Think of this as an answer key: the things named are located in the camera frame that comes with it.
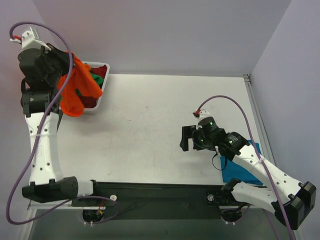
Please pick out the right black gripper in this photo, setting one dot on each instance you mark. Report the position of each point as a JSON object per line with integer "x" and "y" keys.
{"x": 188, "y": 135}

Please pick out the white plastic basket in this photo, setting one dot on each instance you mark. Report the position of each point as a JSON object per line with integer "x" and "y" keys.
{"x": 96, "y": 64}

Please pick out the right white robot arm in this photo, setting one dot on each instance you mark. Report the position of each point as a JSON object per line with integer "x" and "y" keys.
{"x": 289, "y": 199}

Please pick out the aluminium frame rail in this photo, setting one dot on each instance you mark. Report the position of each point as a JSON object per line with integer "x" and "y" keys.
{"x": 263, "y": 138}

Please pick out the green t shirt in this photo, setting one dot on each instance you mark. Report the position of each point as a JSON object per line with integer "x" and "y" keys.
{"x": 89, "y": 80}

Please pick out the dark red t shirt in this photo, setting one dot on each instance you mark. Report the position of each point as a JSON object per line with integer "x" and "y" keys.
{"x": 98, "y": 74}

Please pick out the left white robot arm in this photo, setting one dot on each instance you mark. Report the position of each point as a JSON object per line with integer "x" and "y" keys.
{"x": 42, "y": 65}

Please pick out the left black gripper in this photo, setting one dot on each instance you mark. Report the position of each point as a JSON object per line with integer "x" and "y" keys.
{"x": 61, "y": 59}

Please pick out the blue folded t shirt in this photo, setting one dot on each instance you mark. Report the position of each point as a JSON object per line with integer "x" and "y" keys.
{"x": 230, "y": 170}

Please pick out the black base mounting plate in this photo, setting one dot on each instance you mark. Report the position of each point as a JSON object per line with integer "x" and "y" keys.
{"x": 151, "y": 201}

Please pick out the orange t shirt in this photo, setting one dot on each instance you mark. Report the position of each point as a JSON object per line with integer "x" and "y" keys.
{"x": 70, "y": 102}

